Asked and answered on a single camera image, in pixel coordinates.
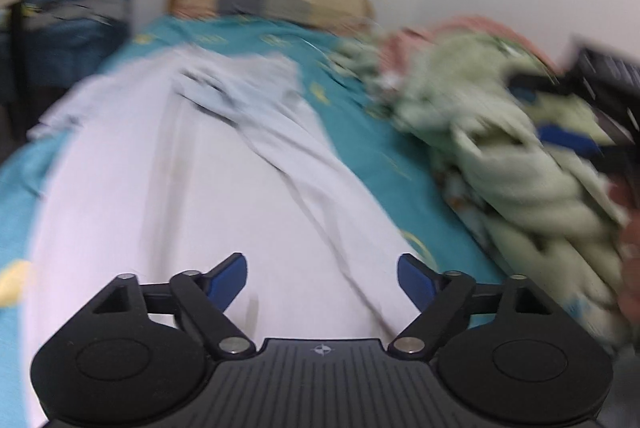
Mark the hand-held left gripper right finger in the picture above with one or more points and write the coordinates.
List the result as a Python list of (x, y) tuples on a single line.
[(415, 280)]

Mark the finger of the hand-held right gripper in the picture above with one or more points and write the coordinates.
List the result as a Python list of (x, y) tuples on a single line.
[(570, 139), (540, 85)]

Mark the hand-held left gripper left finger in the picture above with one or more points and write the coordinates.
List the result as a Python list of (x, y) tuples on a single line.
[(230, 280)]

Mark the white t-shirt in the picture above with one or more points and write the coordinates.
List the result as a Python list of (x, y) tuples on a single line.
[(175, 208)]

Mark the person's right hand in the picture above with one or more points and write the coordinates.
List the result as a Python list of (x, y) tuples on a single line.
[(630, 258)]

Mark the green fleece blanket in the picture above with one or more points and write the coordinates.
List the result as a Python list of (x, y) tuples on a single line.
[(500, 168)]

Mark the pink fleece blanket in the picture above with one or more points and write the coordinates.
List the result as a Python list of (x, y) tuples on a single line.
[(400, 48)]

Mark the teal printed bed sheet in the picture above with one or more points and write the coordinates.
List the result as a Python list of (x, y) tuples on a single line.
[(360, 118)]

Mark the grey cloth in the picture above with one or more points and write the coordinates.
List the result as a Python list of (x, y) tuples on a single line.
[(100, 5)]

